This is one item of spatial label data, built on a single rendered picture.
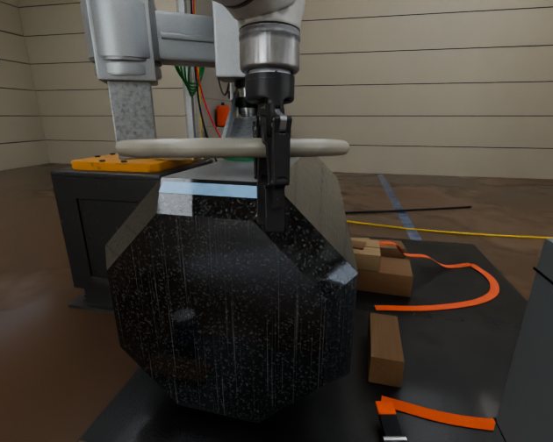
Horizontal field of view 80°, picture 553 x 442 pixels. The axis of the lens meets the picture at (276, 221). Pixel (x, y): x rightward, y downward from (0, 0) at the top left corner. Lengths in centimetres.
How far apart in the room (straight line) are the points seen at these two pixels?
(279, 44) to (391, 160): 580
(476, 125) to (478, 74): 79
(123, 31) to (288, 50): 136
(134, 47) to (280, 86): 135
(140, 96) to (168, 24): 37
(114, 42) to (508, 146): 601
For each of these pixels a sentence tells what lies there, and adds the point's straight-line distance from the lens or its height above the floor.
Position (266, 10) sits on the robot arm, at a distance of 51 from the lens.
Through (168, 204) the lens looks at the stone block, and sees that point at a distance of 94.
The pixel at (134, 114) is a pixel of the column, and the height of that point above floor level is 100.
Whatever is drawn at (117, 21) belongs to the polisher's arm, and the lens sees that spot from 182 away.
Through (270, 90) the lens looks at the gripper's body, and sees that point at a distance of 50.
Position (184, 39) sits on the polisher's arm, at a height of 135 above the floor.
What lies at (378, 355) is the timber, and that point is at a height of 13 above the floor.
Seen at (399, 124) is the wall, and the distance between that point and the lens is 621.
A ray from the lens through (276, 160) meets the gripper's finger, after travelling 47.
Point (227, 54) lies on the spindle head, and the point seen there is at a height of 120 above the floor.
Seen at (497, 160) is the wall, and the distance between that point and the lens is 667.
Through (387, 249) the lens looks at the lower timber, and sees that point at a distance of 239.
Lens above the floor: 99
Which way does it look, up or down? 18 degrees down
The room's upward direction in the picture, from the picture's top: straight up
